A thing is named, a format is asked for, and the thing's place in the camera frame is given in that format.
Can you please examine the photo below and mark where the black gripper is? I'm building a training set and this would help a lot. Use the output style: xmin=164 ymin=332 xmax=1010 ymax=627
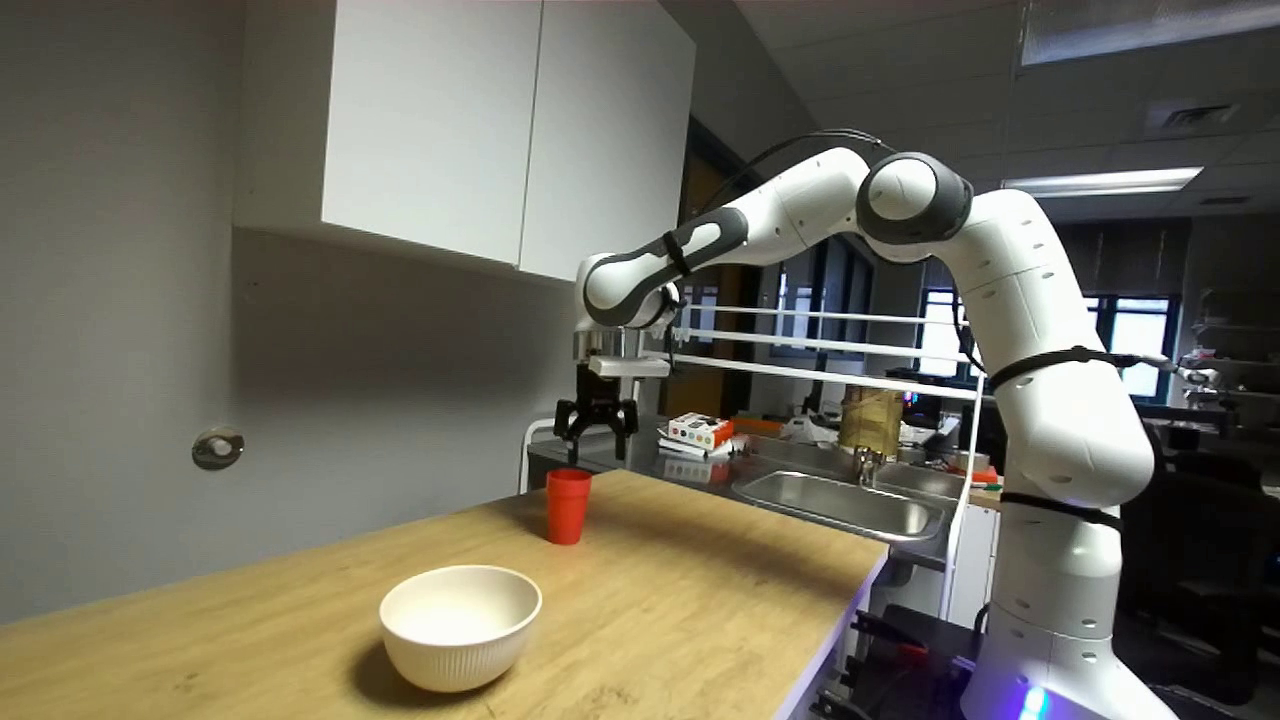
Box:
xmin=549 ymin=359 xmax=642 ymax=470

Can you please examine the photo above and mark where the red plastic cup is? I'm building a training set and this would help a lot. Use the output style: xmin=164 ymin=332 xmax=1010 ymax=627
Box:
xmin=540 ymin=464 xmax=595 ymax=549

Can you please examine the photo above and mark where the white ceramic bowl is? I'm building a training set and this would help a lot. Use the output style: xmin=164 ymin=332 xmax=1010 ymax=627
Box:
xmin=374 ymin=561 xmax=549 ymax=695

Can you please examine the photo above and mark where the white and red box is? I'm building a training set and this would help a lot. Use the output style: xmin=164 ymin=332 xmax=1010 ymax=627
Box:
xmin=656 ymin=408 xmax=745 ymax=464

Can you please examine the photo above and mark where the dark wooden door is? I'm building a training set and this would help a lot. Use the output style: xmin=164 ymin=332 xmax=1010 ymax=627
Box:
xmin=659 ymin=116 xmax=776 ymax=422

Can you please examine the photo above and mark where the stainless steel sink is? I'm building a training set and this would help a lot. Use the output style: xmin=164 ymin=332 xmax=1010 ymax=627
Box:
xmin=727 ymin=464 xmax=950 ymax=549

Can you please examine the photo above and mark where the brown jar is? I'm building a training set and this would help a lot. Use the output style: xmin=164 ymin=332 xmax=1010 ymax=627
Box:
xmin=836 ymin=386 xmax=906 ymax=459

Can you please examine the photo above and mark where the black equipment under counter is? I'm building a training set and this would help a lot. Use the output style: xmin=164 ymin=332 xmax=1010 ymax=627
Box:
xmin=812 ymin=603 xmax=991 ymax=720

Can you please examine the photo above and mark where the bright window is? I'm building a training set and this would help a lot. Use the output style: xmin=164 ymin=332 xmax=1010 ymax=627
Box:
xmin=915 ymin=283 xmax=1179 ymax=404

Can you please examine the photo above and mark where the long ceiling light strip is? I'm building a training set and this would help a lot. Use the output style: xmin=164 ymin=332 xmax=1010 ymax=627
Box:
xmin=1001 ymin=163 xmax=1206 ymax=204

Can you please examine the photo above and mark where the rectangular ceiling light panel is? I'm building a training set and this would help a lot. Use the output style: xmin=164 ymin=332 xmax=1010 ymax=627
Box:
xmin=1015 ymin=0 xmax=1280 ymax=68

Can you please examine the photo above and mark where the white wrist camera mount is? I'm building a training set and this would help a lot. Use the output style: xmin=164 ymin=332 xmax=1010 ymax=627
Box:
xmin=580 ymin=345 xmax=681 ymax=386

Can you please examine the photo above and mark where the white wire dish rack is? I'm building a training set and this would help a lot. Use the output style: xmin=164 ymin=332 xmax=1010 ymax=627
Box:
xmin=514 ymin=300 xmax=991 ymax=632

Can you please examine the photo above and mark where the white wall cabinet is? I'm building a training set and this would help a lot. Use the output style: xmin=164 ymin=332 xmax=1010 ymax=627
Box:
xmin=234 ymin=0 xmax=701 ymax=306

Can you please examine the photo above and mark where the round metal wall fitting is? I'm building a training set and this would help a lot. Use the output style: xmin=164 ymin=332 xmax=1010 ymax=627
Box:
xmin=186 ymin=433 xmax=249 ymax=477

